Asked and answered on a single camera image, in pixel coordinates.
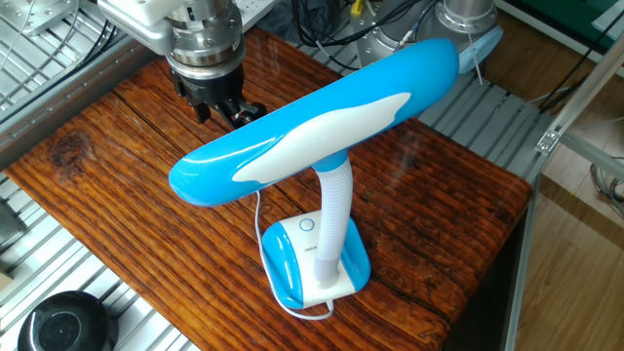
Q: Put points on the blue white desk lamp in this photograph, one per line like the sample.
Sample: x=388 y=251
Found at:
x=292 y=136

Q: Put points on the grey table edge rail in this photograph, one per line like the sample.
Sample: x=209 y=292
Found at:
x=524 y=268

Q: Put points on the white power strip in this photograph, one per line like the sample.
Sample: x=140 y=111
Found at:
x=258 y=12

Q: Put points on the silver plate with holes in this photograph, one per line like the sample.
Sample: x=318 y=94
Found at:
x=44 y=14

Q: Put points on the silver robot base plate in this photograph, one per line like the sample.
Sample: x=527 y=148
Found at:
x=370 y=46

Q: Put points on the brown wooden board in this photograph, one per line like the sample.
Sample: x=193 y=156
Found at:
x=146 y=219

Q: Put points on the green board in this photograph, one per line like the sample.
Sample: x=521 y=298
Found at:
x=560 y=14

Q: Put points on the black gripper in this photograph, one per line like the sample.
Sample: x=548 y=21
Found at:
x=209 y=88

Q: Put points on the grey aluminium beam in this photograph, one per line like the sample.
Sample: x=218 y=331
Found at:
x=73 y=102

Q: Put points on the black round speaker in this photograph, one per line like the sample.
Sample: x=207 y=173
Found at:
x=63 y=324

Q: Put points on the yellow plastic clip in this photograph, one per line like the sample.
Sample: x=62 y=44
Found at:
x=357 y=7

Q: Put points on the aluminium frame rail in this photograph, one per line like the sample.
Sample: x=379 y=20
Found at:
x=595 y=156

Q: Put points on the aluminium frame post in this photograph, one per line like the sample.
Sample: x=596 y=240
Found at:
x=585 y=83

